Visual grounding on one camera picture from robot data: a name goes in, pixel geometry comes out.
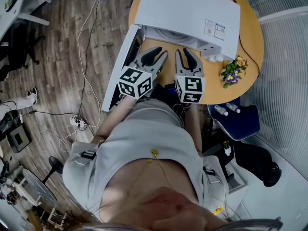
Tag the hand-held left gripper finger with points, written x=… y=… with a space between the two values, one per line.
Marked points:
x=160 y=62
x=149 y=56

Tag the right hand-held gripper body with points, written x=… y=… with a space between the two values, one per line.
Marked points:
x=191 y=88

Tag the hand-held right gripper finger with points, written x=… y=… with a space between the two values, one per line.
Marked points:
x=195 y=64
x=180 y=67

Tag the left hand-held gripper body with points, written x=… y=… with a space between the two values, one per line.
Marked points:
x=134 y=82

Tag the white microwave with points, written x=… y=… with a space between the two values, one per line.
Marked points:
x=187 y=8

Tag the person's right forearm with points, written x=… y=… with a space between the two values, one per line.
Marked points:
x=193 y=129

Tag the person's left forearm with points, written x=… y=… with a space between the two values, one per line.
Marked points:
x=113 y=119

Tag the glass turntable plate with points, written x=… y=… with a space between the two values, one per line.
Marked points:
x=173 y=35

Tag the purple flower pot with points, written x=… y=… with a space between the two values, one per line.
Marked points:
x=232 y=77

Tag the person's grey shirt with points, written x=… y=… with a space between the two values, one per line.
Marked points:
x=149 y=129

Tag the blue chair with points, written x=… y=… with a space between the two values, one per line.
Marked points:
x=240 y=126

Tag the white power strip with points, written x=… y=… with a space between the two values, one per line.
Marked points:
x=77 y=121

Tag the black office chair with headrest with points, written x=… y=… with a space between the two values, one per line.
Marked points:
x=255 y=160

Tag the white cabinet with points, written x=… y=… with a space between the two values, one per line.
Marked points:
x=237 y=184

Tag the yellow sunflower bunch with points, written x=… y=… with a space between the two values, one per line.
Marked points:
x=218 y=210

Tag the black box device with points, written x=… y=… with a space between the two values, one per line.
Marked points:
x=18 y=138

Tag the round glass side table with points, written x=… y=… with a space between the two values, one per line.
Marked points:
x=41 y=189

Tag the black flat device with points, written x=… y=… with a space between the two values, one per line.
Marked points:
x=13 y=1

